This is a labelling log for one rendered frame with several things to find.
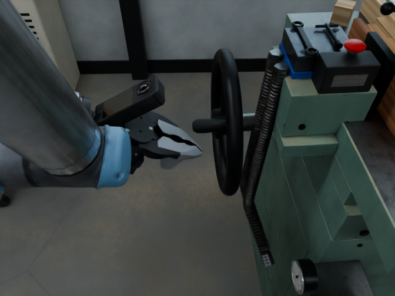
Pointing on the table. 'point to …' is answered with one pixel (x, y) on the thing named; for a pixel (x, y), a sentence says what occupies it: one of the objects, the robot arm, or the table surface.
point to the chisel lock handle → (387, 8)
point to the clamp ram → (380, 83)
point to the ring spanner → (305, 39)
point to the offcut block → (342, 12)
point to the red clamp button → (355, 45)
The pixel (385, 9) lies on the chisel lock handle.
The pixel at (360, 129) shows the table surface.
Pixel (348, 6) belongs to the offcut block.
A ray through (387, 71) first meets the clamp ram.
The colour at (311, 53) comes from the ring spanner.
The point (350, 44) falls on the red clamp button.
